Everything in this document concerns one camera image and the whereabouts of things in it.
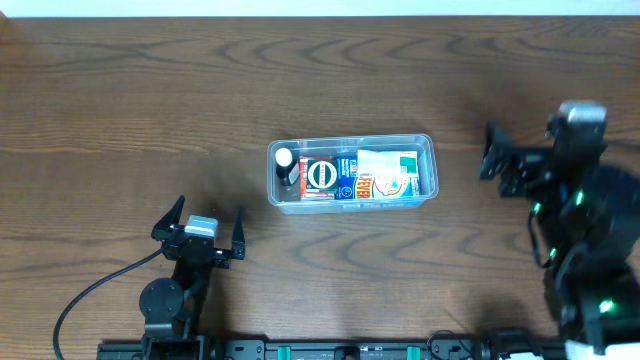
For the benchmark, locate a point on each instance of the white green medicine box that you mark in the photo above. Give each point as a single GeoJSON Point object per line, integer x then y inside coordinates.
{"type": "Point", "coordinates": [387, 162]}

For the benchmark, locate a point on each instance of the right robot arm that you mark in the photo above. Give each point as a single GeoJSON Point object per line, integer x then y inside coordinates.
{"type": "Point", "coordinates": [583, 224]}

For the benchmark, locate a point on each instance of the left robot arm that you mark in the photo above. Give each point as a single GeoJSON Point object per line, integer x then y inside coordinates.
{"type": "Point", "coordinates": [172, 306]}

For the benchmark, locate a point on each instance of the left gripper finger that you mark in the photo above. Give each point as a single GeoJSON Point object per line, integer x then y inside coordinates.
{"type": "Point", "coordinates": [238, 242]}
{"type": "Point", "coordinates": [165, 227]}

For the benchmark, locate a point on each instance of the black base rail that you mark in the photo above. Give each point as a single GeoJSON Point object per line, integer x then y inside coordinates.
{"type": "Point", "coordinates": [447, 346]}

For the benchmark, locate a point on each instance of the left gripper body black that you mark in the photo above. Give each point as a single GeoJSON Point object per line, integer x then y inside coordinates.
{"type": "Point", "coordinates": [222, 262]}

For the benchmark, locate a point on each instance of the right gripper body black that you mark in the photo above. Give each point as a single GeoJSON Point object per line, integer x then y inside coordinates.
{"type": "Point", "coordinates": [520, 163]}

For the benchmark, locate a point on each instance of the clear plastic container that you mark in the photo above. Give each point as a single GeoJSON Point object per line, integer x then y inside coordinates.
{"type": "Point", "coordinates": [288, 200]}

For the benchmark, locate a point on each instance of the red white medicine box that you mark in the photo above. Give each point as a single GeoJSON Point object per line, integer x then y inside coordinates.
{"type": "Point", "coordinates": [305, 194]}

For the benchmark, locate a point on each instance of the dark bottle white cap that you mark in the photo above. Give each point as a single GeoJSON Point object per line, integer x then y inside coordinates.
{"type": "Point", "coordinates": [287, 167]}

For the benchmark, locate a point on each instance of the green Zam-Buk box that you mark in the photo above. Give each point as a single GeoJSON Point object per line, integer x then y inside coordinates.
{"type": "Point", "coordinates": [322, 176]}

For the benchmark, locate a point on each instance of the blue Kool Fever box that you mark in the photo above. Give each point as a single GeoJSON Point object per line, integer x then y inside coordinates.
{"type": "Point", "coordinates": [352, 186]}

